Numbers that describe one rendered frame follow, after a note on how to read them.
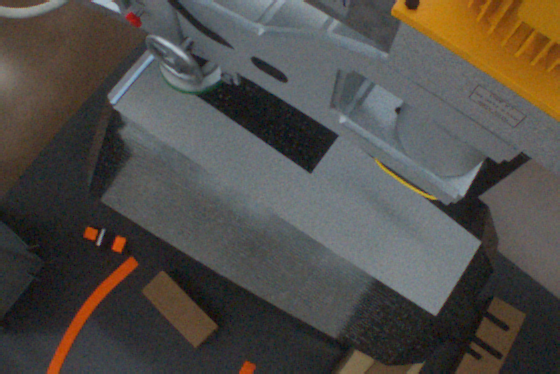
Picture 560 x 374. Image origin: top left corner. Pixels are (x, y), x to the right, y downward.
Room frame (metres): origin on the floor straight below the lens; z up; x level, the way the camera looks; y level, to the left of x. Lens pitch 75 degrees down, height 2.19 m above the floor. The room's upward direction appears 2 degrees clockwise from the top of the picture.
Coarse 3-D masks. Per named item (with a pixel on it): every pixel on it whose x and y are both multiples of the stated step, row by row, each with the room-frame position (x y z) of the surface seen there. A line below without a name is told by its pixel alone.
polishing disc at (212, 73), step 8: (160, 64) 0.70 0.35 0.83; (208, 64) 0.70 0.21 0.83; (216, 64) 0.70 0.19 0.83; (168, 72) 0.68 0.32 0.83; (192, 72) 0.68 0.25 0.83; (208, 72) 0.68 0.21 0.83; (216, 72) 0.68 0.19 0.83; (168, 80) 0.65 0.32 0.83; (176, 80) 0.65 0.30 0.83; (184, 80) 0.65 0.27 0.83; (208, 80) 0.65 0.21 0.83; (216, 80) 0.65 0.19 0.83; (184, 88) 0.63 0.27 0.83; (192, 88) 0.63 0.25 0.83; (200, 88) 0.63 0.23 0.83; (208, 88) 0.63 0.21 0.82
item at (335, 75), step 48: (192, 0) 0.57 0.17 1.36; (240, 0) 0.55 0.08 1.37; (288, 0) 0.54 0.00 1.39; (240, 48) 0.51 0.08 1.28; (288, 48) 0.45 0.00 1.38; (336, 48) 0.41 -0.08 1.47; (384, 48) 0.39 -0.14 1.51; (288, 96) 0.45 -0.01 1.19; (336, 96) 0.41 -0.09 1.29; (384, 96) 0.44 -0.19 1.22; (432, 96) 0.32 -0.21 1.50; (384, 144) 0.35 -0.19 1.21; (480, 144) 0.27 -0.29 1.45; (432, 192) 0.27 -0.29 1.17
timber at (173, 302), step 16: (160, 272) 0.20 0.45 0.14; (144, 288) 0.13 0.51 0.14; (160, 288) 0.14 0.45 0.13; (176, 288) 0.14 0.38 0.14; (160, 304) 0.08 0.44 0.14; (176, 304) 0.08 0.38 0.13; (192, 304) 0.09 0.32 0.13; (176, 320) 0.02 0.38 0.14; (192, 320) 0.03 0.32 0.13; (208, 320) 0.03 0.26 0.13; (192, 336) -0.03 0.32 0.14; (208, 336) -0.03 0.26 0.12
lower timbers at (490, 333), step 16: (496, 304) 0.10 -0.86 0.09; (480, 320) 0.04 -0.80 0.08; (512, 320) 0.03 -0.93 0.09; (480, 336) -0.03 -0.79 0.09; (496, 336) -0.03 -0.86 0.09; (512, 336) -0.03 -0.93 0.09; (464, 352) -0.09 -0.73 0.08; (480, 352) -0.09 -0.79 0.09; (336, 368) -0.14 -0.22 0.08; (464, 368) -0.15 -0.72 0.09; (480, 368) -0.15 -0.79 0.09; (496, 368) -0.16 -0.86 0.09
